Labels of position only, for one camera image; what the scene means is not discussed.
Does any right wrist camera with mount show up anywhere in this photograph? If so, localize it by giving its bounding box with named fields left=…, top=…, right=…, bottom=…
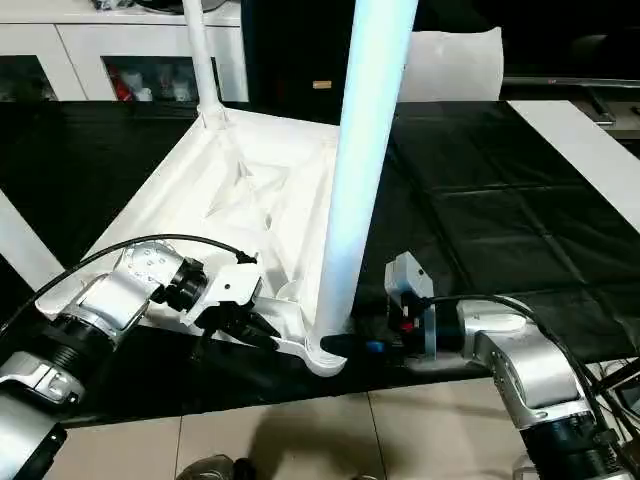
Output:
left=384, top=252, right=440, bottom=362

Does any dark grey bar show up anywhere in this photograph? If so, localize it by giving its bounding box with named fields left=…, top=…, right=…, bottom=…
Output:
left=502, top=76, right=640, bottom=89

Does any white flat panel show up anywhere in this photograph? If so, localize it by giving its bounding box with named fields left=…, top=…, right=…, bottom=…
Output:
left=506, top=99, right=640, bottom=227

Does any white plastic table top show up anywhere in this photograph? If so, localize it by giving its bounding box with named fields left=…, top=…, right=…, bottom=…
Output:
left=37, top=109, right=362, bottom=378

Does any grey round object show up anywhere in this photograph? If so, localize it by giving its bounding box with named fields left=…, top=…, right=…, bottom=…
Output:
left=137, top=0, right=227, bottom=12

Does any white board with round fitting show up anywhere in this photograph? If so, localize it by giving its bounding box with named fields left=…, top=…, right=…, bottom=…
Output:
left=398, top=27, right=506, bottom=105

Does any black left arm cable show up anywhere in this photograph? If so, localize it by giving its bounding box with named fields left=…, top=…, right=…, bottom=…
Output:
left=0, top=232, right=260, bottom=336

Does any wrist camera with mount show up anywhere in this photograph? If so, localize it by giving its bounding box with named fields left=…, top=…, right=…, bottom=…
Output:
left=179, top=258, right=265, bottom=327
left=384, top=252, right=440, bottom=362

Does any red item behind glass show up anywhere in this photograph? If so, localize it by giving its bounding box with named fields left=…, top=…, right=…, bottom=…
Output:
left=110, top=67, right=130, bottom=102

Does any black work mat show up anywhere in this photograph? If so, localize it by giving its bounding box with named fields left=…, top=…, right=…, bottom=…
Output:
left=0, top=97, right=640, bottom=429

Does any white glass-door cabinet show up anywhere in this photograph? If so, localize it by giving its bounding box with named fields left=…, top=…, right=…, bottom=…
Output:
left=0, top=0, right=250, bottom=105

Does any white plastic table leg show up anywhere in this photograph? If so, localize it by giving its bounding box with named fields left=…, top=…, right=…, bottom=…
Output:
left=304, top=0, right=422, bottom=351
left=181, top=0, right=232, bottom=130
left=0, top=192, right=67, bottom=292

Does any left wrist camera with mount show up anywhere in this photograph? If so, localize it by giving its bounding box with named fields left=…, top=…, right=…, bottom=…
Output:
left=179, top=258, right=265, bottom=327

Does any dark cabinet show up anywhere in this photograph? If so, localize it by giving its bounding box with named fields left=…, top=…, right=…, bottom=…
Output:
left=242, top=0, right=361, bottom=126

